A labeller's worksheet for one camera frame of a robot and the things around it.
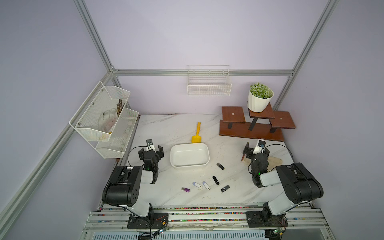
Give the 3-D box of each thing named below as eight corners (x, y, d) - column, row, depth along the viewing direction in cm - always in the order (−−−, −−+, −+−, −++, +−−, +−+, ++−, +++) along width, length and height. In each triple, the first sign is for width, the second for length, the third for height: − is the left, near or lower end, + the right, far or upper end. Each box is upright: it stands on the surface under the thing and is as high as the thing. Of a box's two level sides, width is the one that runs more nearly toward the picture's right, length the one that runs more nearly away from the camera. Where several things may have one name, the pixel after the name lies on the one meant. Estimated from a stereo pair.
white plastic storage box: (169, 170, 93) (168, 165, 89) (172, 147, 104) (171, 142, 99) (209, 170, 93) (210, 165, 88) (208, 147, 104) (208, 142, 99)
